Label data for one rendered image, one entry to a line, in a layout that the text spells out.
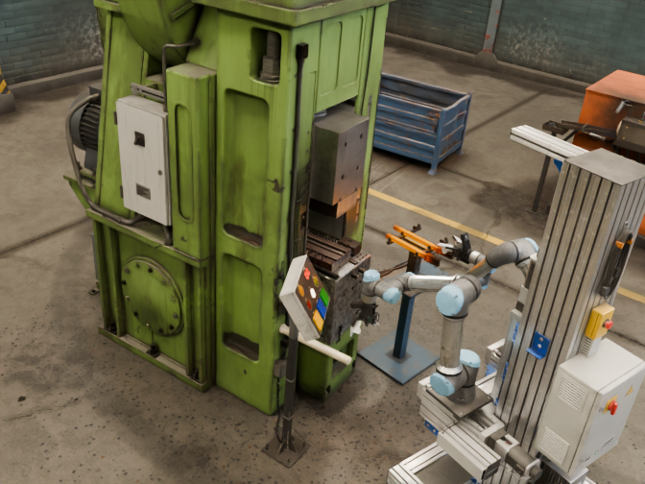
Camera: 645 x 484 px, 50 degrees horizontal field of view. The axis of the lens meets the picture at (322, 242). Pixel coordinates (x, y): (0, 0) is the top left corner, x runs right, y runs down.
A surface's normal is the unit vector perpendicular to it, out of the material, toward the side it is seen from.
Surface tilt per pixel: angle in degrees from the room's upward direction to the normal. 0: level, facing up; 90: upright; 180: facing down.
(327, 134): 90
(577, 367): 0
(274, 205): 89
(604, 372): 0
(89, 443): 0
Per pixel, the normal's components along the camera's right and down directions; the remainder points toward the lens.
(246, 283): -0.56, 0.39
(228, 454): 0.07, -0.86
